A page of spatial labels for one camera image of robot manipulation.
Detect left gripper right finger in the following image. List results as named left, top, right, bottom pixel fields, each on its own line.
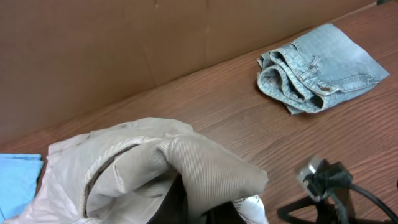
left=206, top=202, right=246, bottom=224

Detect beige khaki shorts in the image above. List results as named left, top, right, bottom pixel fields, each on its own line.
left=7, top=118, right=268, bottom=223

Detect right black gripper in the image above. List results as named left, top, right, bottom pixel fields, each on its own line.
left=276, top=195, right=398, bottom=224

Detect light blue t-shirt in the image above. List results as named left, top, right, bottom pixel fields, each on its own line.
left=1, top=154, right=44, bottom=222

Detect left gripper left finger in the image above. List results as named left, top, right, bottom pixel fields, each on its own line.
left=147, top=174, right=187, bottom=224

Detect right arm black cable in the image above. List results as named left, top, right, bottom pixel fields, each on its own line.
left=329, top=183, right=398, bottom=223

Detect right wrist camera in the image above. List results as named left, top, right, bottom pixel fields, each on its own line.
left=296, top=155, right=353, bottom=202

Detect folded light blue jeans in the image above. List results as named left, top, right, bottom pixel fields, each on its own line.
left=257, top=24, right=388, bottom=115

